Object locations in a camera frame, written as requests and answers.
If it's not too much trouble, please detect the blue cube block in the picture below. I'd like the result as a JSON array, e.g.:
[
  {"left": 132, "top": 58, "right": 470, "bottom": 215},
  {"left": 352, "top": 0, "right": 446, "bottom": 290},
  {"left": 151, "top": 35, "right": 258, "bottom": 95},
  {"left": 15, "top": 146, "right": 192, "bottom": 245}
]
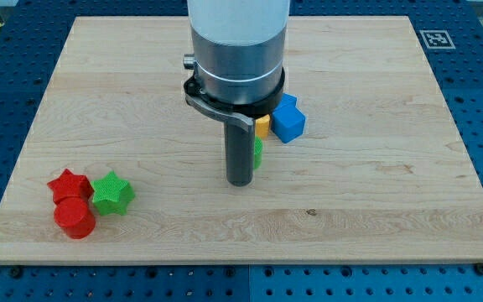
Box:
[{"left": 272, "top": 93, "right": 306, "bottom": 143}]

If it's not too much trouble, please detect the green star block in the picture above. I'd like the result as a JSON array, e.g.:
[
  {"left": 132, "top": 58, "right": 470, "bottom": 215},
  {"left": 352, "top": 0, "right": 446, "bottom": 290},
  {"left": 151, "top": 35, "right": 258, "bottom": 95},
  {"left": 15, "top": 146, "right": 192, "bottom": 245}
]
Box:
[{"left": 91, "top": 170, "right": 135, "bottom": 216}]

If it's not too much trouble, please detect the red star block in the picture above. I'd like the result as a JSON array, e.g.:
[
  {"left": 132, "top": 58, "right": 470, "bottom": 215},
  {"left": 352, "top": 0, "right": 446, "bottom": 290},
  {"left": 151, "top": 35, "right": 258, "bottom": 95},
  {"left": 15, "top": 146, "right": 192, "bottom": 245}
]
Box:
[{"left": 47, "top": 169, "right": 94, "bottom": 205}]

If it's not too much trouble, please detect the fiducial marker tag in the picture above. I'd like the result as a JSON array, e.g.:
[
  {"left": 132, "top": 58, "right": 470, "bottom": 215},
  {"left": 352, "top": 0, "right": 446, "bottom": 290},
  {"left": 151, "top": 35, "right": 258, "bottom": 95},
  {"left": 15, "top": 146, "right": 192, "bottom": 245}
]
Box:
[{"left": 419, "top": 29, "right": 455, "bottom": 49}]

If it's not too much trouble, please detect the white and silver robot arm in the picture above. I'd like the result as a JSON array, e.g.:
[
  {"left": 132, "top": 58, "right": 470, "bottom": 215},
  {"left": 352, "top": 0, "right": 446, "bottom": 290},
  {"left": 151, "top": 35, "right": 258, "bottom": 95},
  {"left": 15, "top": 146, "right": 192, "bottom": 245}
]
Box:
[{"left": 187, "top": 0, "right": 290, "bottom": 105}]

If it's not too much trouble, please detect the yellow block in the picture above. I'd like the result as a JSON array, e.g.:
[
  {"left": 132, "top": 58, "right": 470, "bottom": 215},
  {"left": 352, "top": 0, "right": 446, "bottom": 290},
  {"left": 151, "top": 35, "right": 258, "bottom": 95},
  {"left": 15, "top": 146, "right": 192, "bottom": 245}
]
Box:
[{"left": 255, "top": 114, "right": 272, "bottom": 139}]

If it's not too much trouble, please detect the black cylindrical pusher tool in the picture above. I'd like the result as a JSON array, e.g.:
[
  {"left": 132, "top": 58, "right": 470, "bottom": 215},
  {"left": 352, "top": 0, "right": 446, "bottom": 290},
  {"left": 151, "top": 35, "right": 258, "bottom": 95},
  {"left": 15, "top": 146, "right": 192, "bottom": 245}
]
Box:
[{"left": 224, "top": 123, "right": 255, "bottom": 187}]

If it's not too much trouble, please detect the green cylinder block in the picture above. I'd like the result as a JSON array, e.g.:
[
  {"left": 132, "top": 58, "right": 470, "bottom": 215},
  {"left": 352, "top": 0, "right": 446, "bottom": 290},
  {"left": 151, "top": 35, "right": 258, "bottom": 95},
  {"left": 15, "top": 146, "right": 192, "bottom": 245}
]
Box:
[{"left": 253, "top": 136, "right": 263, "bottom": 169}]

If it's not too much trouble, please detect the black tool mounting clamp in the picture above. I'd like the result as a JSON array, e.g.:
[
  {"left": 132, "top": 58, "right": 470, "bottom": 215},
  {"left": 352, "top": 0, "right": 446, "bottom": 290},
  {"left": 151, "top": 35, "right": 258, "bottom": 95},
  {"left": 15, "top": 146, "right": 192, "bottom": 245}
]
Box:
[{"left": 183, "top": 69, "right": 286, "bottom": 133}]

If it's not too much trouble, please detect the wooden board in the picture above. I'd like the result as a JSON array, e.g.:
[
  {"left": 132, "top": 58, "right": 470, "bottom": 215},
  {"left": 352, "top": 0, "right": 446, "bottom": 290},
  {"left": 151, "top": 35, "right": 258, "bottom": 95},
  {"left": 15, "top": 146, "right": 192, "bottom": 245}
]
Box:
[{"left": 0, "top": 16, "right": 483, "bottom": 265}]

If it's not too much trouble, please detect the red cylinder block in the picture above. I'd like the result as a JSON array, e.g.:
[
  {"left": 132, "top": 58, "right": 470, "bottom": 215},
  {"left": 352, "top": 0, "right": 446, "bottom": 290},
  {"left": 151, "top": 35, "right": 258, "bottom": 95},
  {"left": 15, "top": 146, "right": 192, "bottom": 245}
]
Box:
[{"left": 54, "top": 197, "right": 96, "bottom": 239}]

